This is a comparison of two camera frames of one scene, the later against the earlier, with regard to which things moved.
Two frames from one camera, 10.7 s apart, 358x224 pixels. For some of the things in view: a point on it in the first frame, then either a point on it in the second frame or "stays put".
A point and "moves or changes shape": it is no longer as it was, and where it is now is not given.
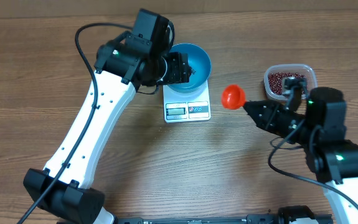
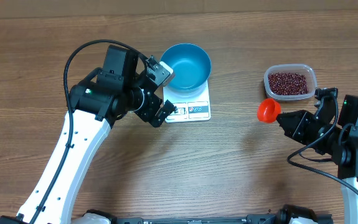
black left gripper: x=180 y=70 → x=154 y=102
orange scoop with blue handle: x=233 y=97 moves or changes shape
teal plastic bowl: x=200 y=60 stays put
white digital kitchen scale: x=182 y=107 stays put
